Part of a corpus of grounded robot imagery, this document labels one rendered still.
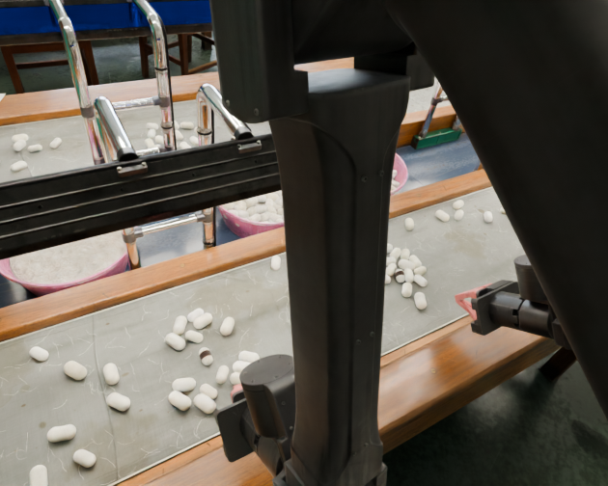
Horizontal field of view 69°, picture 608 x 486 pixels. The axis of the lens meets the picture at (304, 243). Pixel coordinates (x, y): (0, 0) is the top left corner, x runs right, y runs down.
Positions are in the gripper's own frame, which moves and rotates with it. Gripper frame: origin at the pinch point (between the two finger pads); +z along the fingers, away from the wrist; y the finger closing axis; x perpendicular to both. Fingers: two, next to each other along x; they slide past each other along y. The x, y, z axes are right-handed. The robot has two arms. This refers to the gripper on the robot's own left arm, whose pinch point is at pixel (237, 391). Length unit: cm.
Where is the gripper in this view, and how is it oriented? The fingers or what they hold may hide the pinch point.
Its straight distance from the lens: 64.4
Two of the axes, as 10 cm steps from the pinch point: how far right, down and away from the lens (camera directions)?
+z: -4.6, -0.7, 8.9
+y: -8.7, 2.6, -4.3
